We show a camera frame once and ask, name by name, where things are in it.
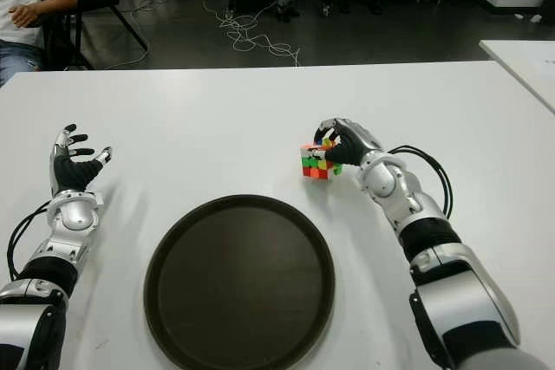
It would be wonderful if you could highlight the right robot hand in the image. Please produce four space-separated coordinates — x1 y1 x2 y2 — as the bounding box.
314 117 385 168

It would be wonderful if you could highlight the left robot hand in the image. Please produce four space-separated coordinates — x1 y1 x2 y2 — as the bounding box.
50 123 114 196

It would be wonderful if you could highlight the multicoloured Rubik's cube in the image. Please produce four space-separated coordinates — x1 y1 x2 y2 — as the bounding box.
298 138 344 181

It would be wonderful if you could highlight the dark brown round plate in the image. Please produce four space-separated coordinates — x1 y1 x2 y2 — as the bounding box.
143 194 337 370

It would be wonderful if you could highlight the white side table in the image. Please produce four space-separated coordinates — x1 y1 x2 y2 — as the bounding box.
478 39 555 114

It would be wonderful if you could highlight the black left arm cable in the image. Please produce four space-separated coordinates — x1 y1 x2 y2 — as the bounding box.
9 203 53 280

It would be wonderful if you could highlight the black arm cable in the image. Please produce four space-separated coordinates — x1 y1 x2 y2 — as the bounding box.
9 203 53 280
388 144 453 217

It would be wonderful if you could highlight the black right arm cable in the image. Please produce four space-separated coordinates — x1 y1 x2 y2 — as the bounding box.
388 144 453 217

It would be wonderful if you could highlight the tangled white floor cable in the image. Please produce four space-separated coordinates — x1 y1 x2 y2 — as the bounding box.
203 0 301 67

